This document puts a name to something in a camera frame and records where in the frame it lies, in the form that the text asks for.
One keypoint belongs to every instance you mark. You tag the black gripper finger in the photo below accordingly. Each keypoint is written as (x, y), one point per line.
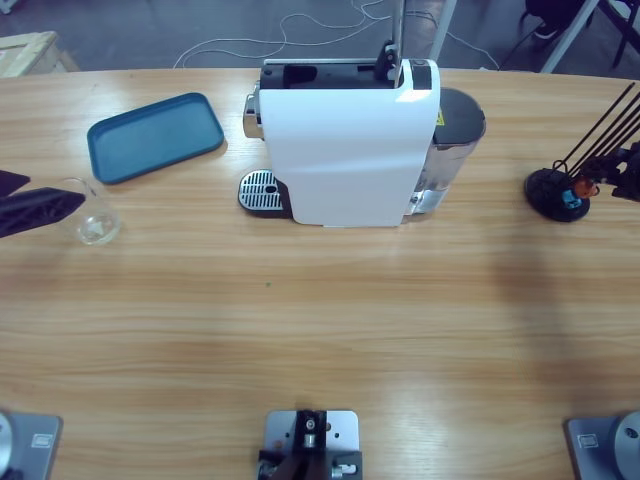
(10, 182)
(630, 187)
(40, 207)
(622, 161)

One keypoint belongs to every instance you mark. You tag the clear glass cup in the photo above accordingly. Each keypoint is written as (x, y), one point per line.
(95, 227)

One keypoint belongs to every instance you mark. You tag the silver coffee machine lever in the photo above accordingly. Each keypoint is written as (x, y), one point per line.
(397, 25)

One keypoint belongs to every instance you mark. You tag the orange coffee capsule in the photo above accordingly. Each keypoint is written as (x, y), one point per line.
(584, 187)

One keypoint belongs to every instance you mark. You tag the blue coffee capsule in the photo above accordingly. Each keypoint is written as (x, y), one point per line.
(570, 199)

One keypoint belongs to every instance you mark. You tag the dark coffee machine water tank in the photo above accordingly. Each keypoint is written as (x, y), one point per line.
(460, 120)

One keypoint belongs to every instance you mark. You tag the white capsule coffee machine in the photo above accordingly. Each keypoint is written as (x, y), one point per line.
(345, 150)

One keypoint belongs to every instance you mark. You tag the black capsule holder with rods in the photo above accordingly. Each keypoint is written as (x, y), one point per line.
(542, 187)

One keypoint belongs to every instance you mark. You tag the black chair leg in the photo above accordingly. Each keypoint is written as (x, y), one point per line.
(625, 40)

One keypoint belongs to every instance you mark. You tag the light wooden crate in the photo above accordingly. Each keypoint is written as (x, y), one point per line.
(27, 52)

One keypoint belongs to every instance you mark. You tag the teal rectangular tray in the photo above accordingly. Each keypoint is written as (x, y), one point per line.
(155, 137)

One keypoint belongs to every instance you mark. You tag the black sneaker white sole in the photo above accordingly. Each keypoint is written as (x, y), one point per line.
(547, 31)

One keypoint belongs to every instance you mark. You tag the white slanted frame leg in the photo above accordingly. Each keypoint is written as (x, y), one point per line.
(570, 37)

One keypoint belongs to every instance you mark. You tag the white upright post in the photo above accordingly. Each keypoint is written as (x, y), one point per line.
(442, 30)

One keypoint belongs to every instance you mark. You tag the arm grey base plate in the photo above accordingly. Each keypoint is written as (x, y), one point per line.
(30, 445)
(600, 445)

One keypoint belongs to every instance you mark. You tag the grey mount plate dark post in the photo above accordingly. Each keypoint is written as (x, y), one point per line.
(310, 440)

